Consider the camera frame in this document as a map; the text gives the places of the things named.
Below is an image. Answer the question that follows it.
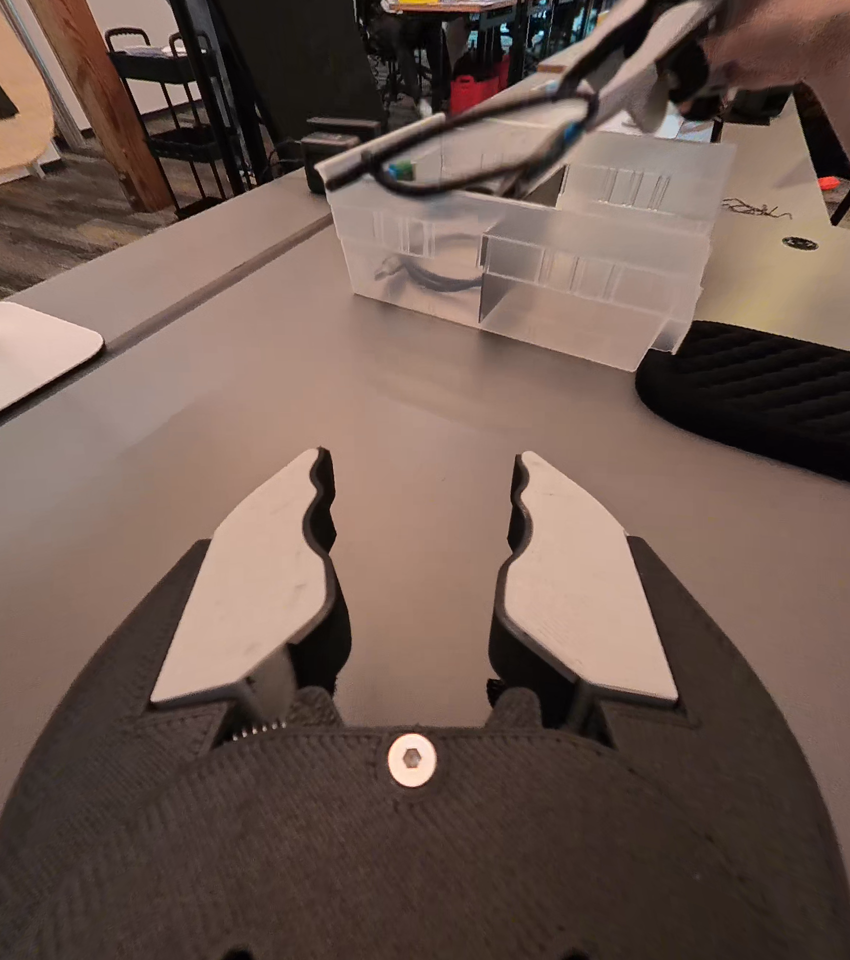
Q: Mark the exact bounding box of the white sign stand base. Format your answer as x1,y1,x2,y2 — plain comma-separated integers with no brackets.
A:
0,301,105,445

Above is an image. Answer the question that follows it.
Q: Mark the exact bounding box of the red storage bin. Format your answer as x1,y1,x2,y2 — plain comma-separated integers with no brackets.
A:
449,56,510,114

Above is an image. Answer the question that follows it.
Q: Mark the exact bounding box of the dark furniture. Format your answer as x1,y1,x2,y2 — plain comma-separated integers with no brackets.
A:
207,0,389,151

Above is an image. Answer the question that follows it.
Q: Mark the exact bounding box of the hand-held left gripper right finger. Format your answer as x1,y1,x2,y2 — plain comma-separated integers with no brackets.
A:
489,450,681,710

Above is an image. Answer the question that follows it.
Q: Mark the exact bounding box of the wooden support post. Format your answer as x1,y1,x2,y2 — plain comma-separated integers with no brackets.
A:
26,0,175,213

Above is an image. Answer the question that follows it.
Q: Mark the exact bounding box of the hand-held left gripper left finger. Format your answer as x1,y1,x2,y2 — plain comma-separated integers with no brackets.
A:
147,447,341,714

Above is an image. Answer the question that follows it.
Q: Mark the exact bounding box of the black power adapter box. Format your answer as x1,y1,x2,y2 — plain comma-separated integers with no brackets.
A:
303,116,385,196

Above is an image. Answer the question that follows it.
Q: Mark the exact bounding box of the black utility cart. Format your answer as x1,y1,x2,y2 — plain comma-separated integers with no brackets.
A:
104,26,246,219

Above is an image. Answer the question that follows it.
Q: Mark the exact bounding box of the person's right hand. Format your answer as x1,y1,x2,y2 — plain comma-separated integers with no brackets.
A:
702,0,850,91

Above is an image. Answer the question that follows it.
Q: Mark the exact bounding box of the instruction sign on wooden board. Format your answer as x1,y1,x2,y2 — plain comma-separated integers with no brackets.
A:
0,0,59,204

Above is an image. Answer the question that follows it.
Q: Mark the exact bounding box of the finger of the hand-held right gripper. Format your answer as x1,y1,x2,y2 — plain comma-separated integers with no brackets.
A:
537,0,659,99
593,6,722,135

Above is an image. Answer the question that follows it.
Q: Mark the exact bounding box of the black mesh pad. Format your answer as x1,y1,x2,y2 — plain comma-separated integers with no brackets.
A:
635,321,850,492

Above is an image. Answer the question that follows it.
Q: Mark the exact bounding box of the clear plastic bin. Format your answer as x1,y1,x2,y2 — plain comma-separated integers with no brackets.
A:
326,116,737,372

